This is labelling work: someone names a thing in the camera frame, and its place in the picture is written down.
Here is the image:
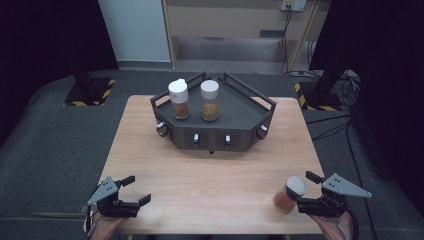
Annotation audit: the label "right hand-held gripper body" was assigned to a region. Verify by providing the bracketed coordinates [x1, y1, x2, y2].
[296, 172, 373, 219]

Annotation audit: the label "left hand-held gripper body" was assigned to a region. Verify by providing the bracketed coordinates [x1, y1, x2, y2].
[87, 175, 142, 219]

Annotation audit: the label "orange spice jar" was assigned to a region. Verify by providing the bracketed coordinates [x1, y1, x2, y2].
[273, 175, 309, 215]

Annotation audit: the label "brown spice jar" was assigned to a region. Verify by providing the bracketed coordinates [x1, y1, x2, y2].
[167, 78, 191, 121]

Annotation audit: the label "black corner rack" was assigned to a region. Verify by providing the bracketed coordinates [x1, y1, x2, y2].
[149, 71, 278, 155]

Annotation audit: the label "tan spice jar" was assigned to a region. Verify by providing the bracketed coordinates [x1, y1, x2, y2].
[199, 79, 222, 123]

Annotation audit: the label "person's left hand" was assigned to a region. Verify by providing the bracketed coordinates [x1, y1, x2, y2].
[89, 211, 126, 240]

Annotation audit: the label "person's right hand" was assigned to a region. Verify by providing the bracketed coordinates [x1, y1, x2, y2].
[308, 210, 354, 240]

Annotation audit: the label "black stand, striped base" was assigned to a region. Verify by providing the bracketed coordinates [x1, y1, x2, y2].
[294, 56, 351, 112]
[63, 43, 117, 108]

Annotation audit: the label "black curtain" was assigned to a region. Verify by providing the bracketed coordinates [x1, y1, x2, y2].
[309, 0, 424, 209]
[0, 0, 120, 151]

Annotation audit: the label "white panel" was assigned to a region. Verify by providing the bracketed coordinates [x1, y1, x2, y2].
[97, 0, 172, 64]

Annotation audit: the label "wooden cabinet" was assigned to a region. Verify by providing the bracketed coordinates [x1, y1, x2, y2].
[161, 0, 332, 72]

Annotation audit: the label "black floor cable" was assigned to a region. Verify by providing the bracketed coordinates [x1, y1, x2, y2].
[305, 114, 379, 240]

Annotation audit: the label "tangle of black cables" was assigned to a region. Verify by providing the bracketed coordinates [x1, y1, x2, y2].
[333, 69, 363, 108]

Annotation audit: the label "black socket cables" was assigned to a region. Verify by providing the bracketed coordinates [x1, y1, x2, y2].
[279, 5, 313, 77]

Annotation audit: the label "white wall socket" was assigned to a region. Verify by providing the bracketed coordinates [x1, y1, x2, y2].
[280, 0, 308, 13]

